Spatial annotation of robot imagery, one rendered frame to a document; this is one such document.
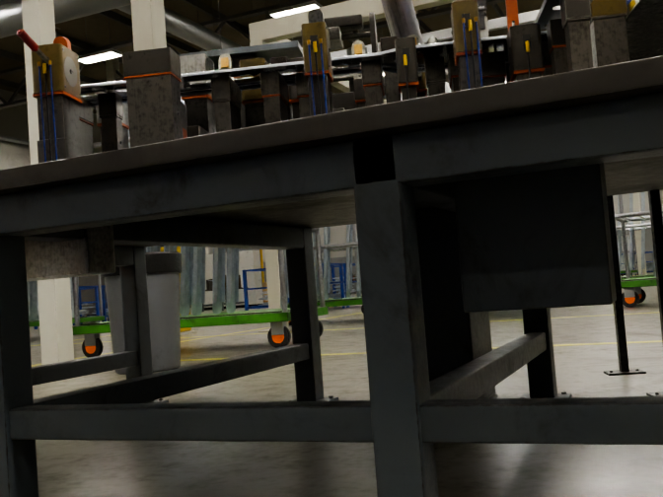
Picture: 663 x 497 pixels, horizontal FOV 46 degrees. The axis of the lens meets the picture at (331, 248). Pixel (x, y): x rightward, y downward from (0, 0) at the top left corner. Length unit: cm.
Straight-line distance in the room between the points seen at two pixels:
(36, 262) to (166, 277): 294
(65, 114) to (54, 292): 388
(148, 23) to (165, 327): 606
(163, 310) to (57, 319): 116
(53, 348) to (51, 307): 29
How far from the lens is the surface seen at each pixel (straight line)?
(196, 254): 659
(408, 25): 276
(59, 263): 194
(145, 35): 1033
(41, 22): 620
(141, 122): 196
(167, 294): 490
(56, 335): 583
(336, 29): 228
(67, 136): 201
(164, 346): 490
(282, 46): 241
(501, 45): 207
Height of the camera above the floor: 42
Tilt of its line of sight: 3 degrees up
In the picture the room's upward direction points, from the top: 4 degrees counter-clockwise
